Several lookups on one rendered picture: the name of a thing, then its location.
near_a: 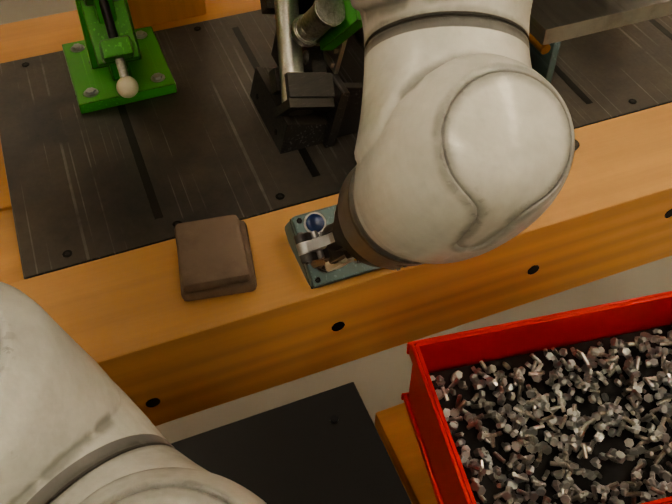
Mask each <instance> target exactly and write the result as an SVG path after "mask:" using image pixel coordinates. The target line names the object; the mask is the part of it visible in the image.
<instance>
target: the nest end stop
mask: <svg viewBox="0 0 672 504"><path fill-rule="evenodd" d="M334 107H335V104H334V98H288V99H287V100H286V101H284V102H283V103H282V104H280V105H279V106H278V107H276V108H275V109H274V111H275V118H280V117H281V116H291V115H289V113H291V112H293V111H297V110H313V113H311V114H307V115H323V114H324V113H326V112H328V111H329V110H331V109H332V108H334Z"/></svg>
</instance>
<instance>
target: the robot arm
mask: <svg viewBox="0 0 672 504"><path fill-rule="evenodd" d="M350 1H351V5H352V7H353V8H354V9H356V10H358V11H359V12H360V15H361V20H362V25H363V33H364V79H363V93H362V104H361V114H360V121H359V128H358V134H357V140H356V146H355V151H354V155H355V160H356V162H357V165H356V166H355V167H354V168H353V169H352V170H351V171H350V173H349V174H348V175H347V177H346V178H345V180H344V182H343V184H342V187H341V189H340V193H339V197H338V204H337V207H336V211H335V217H334V222H333V223H331V224H329V225H327V226H326V227H325V228H324V229H323V231H322V232H320V234H321V236H320V237H318V234H317V231H312V232H305V233H303V232H300V233H297V235H295V236H293V238H294V241H295V244H296V248H297V251H298V254H299V257H300V260H301V264H306V265H309V264H310V265H311V266H312V267H313V268H317V269H318V268H321V267H322V266H323V265H325V269H326V271H328V272H330V271H333V270H337V269H340V268H341V267H343V266H345V265H346V264H348V263H350V262H352V261H353V260H354V259H356V260H357V263H364V264H366V265H369V266H373V267H379V268H386V269H392V270H395V269H396V270H397V271H398V270H401V269H400V268H402V267H403V268H405V267H407V266H417V265H421V264H425V263H426V264H445V263H453V262H459V261H463V260H466V259H470V258H473V257H476V256H479V255H482V254H484V253H486V252H488V251H491V250H493V249H495V248H497V247H498V246H500V245H502V244H504V243H506V242H507V241H509V240H511V239H512V238H514V237H515V236H517V235H518V234H519V233H521V232H522V231H523V230H525V229H526V228H527V227H529V226H530V225H531V224H532V223H533V222H535V221H536V220H537V219H538V218H539V217H540V216H541V215H542V214H543V213H544V212H545V211H546V210H547V209H548V207H549V206H550V205H551V204H552V203H553V201H554V200H555V198H556V197H557V195H558V194H559V192H560V191H561V189H562V187H563V185H564V183H565V181H566V179H567V177H568V174H569V172H570V169H571V166H572V162H573V157H574V151H575V133H574V126H573V122H572V118H571V115H570V113H569V110H568V108H567V106H566V104H565V102H564V100H563V98H562V97H561V96H560V94H559V93H558V92H557V90H556V89H555V88H554V87H553V86H552V85H551V84H550V83H549V82H548V81H547V80H546V79H545V78H544V77H543V76H542V75H541V74H539V73H538V72H536V71H535V70H534V69H532V64H531V58H530V46H529V25H530V15H531V9H532V3H533V0H350ZM0 504H267V503H266V502H264V501H263V500H262V499H261V498H259V497H258V496H257V495H255V494H254V493H253V492H251V491H250V490H248V489H246V488H245V487H243V486H241V485H240V484H238V483H236V482H234V481H232V480H230V479H227V478H225V477H222V476H220V475H217V474H214V473H210V472H209V471H207V470H206V469H204V468H202V467H201V466H199V465H198V464H196V463H194V462H193V461H192V460H190V459H189V458H187V457H186V456H184V455H183V454H182V453H180V452H179V451H177V450H176V449H175V448H174V447H173V446H172V445H171V444H170V443H169V442H168V441H167V440H166V438H165V437H164V436H163V435H162V434H161V433H160V432H159V430H158V429H157V428H156V427H155V425H154V424H153V423H152V422H151V421H150V419H149V418H148V417H147V416H146V415H145V414H144V412H143V411H142V410H141V409H140V408H139V407H138V406H137V405H136V404H135V403H134V402H133V401H132V400H131V399H130V397H129V396H128V395H127V394H126V393H125V392H124V391H123V390H122V389H121V388H120V387H119V386H118V385H117V384H116V383H115V382H114V381H113V380H112V379H111V378H110V377H109V376H108V374H107V373H106V372H105V371H104V370H103V369H102V368H101V366H100V365H99V364H98V363H97V362H96V361H95V360H94V359H93V358H92V357H91V356H90V355H89V354H88V353H87V352H85V351H84V350H83V349H82V348H81V347H80V346H79V345H78V344H77V343H76V342H75V341H74V340H73V339H72V338H71V337H70V336H69V335H68V334H67V333H66V332H65V331H64V330H63V329H62V328H61V327H60V326H59V325H58V324H57V323H56V322H55V321H54V320H53V319H52V318H51V317H50V316H49V315H48V314H47V313H46V312H45V310H44V309H43V308H42V307H41V306H40V305H38V304H37V303H36V302H35V301H34V300H32V299H31V298H30V297H28V296H27V295H26V294H24V293H23V292H22V291H20V290H19V289H17V288H15V287H13V286H11V285H8V284H6V283H3V282H0Z"/></svg>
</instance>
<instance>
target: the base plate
mask: <svg viewBox="0 0 672 504"><path fill-rule="evenodd" d="M154 33H155V36H156V38H157V40H158V43H159V45H160V47H161V50H162V52H163V55H164V57H165V59H166V62H167V64H168V66H169V69H170V71H171V73H172V76H173V78H174V80H175V83H176V87H177V92H176V93H172V94H168V95H163V96H159V97H154V98H150V99H146V100H141V101H137V102H133V103H128V104H124V105H119V106H115V107H111V108H106V109H102V110H97V111H93V112H89V113H84V114H81V112H80V109H79V105H78V102H77V98H76V95H75V91H74V88H73V84H72V80H71V77H70V73H69V70H68V66H67V63H66V59H65V56H64V52H63V51H58V52H53V53H48V54H43V55H39V56H34V57H29V58H24V59H19V60H14V61H10V62H5V63H0V140H1V146H2V152H3V158H4V164H5V170H6V176H7V182H8V188H9V194H10V200H11V206H12V211H13V217H14V223H15V229H16V235H17V241H18V247H19V253H20V259H21V265H22V271H23V277H24V280H25V279H29V278H32V277H36V276H40V275H43V274H47V273H50V272H54V271H58V270H61V269H65V268H69V267H72V266H76V265H80V264H83V263H87V262H91V261H94V260H98V259H102V258H105V257H109V256H113V255H116V254H120V253H124V252H127V251H131V250H135V249H138V248H142V247H145V246H149V245H153V244H156V243H160V242H164V241H167V240H171V239H175V231H174V229H175V226H176V225H177V224H179V223H185V222H191V221H197V220H203V219H209V218H215V217H221V216H226V215H232V214H233V215H236V216H237V217H238V218H239V220H244V219H248V218H251V217H255V216H259V215H262V214H266V213H270V212H273V211H277V210H281V209H284V208H288V207H292V206H295V205H299V204H303V203H306V202H310V201H314V200H317V199H321V198H324V197H328V196H332V195H335V194H339V193H340V189H341V187H342V184H343V182H344V180H345V178H346V177H347V175H348V174H349V173H350V171H351V170H352V169H353V168H354V167H355V166H356V165H357V162H356V160H355V155H354V151H355V146H356V140H357V134H358V132H356V133H352V134H348V135H345V136H341V137H337V138H336V141H335V145H334V146H332V147H328V148H325V147H324V145H323V143H322V144H318V145H314V146H310V147H306V148H302V149H298V150H294V151H290V152H287V153H283V154H280V153H279V151H278V149H277V147H276V145H275V143H274V141H273V139H272V137H271V135H270V133H269V132H268V130H267V128H266V126H265V124H264V122H263V120H262V118H261V116H260V114H259V112H258V110H257V108H256V107H255V105H254V103H253V101H252V99H251V97H250V93H251V88H252V83H253V78H254V73H255V68H256V67H278V66H277V64H276V62H275V60H274V59H273V57H272V55H271V53H272V48H273V43H274V39H275V34H276V19H275V14H262V11H261V9H260V10H255V11H250V12H246V13H241V14H236V15H231V16H226V17H222V18H217V19H212V20H207V21H202V22H198V23H193V24H188V25H183V26H178V27H173V28H169V29H164V30H159V31H154ZM338 76H339V77H340V79H341V80H342V82H343V83H363V79H364V47H363V46H362V44H361V43H360V42H359V40H358V39H357V37H356V36H355V35H354V34H353V35H352V36H350V37H349V38H348V40H347V44H346V47H345V51H344V54H343V58H342V61H341V65H340V69H339V72H338ZM551 85H552V86H553V87H554V88H555V89H556V90H557V92H558V93H559V94H560V96H561V97H562V98H563V100H564V102H565V104H566V106H567V108H568V110H569V113H570V115H571V118H572V122H573V126H574V129H577V128H580V127H584V126H587V125H591V124H595V123H598V122H602V121H606V120H609V119H613V118H617V117H620V116H624V115H628V114H631V113H635V112H639V111H642V110H646V109H650V108H653V107H657V106H661V105H664V104H668V103H671V102H672V14H671V15H667V16H663V17H659V18H655V19H651V20H646V21H642V22H638V23H634V24H630V25H626V26H622V27H617V28H613V29H609V30H605V31H601V32H597V33H593V34H588V35H584V36H580V37H576V38H572V39H568V40H563V41H561V44H560V48H559V52H558V56H557V60H556V65H555V69H554V73H553V77H552V81H551Z"/></svg>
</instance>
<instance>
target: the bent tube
mask: <svg viewBox="0 0 672 504"><path fill-rule="evenodd" d="M274 5H275V19H276V32H277V46H278V59H279V73H280V86H281V100H282V103H283V102H284V101H286V100H287V93H286V85H285V77H284V74H286V73H287V72H304V66H303V53H302V46H301V45H299V44H298V43H297V42H296V41H295V40H294V39H293V37H292V34H291V24H292V22H293V21H294V20H295V19H296V18H297V17H298V16H299V15H300V14H299V1H298V0H274Z"/></svg>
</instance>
